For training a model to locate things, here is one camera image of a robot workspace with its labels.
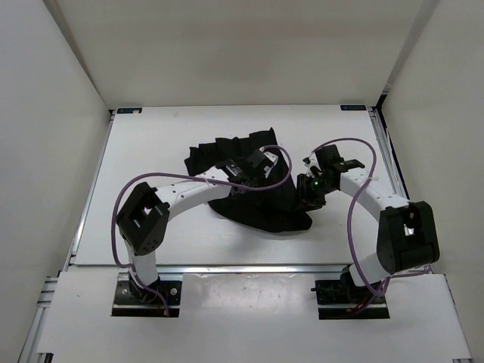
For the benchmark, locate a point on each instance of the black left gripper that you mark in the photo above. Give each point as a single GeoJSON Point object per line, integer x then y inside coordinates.
{"type": "Point", "coordinates": [265, 180]}

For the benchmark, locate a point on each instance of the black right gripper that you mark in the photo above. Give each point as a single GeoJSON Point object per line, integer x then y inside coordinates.
{"type": "Point", "coordinates": [306, 201]}

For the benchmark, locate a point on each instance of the black pleated skirt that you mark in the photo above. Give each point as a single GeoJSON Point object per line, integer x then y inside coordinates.
{"type": "Point", "coordinates": [273, 211]}

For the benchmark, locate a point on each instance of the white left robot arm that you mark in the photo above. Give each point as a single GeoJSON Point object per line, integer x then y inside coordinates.
{"type": "Point", "coordinates": [144, 216]}

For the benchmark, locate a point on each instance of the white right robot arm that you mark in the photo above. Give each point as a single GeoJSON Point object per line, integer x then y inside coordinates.
{"type": "Point", "coordinates": [406, 234]}

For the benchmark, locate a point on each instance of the right blue corner sticker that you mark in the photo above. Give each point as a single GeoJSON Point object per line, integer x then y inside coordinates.
{"type": "Point", "coordinates": [352, 107]}

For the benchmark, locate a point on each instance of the white front cover board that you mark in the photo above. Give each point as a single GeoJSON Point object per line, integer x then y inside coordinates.
{"type": "Point", "coordinates": [264, 318]}

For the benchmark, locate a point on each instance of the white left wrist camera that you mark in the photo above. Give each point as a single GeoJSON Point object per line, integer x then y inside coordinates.
{"type": "Point", "coordinates": [272, 157]}

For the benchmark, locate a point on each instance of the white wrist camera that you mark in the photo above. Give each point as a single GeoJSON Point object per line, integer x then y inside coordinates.
{"type": "Point", "coordinates": [272, 157]}
{"type": "Point", "coordinates": [310, 162]}

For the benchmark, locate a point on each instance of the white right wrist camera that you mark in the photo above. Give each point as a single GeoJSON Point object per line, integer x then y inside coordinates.
{"type": "Point", "coordinates": [310, 162]}

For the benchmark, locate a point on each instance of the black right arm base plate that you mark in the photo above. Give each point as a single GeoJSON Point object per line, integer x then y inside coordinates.
{"type": "Point", "coordinates": [337, 301]}

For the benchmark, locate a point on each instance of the aluminium table edge rail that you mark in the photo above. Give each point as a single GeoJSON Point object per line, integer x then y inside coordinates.
{"type": "Point", "coordinates": [251, 269]}

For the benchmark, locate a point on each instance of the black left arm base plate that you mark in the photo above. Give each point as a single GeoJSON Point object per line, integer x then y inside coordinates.
{"type": "Point", "coordinates": [129, 301]}

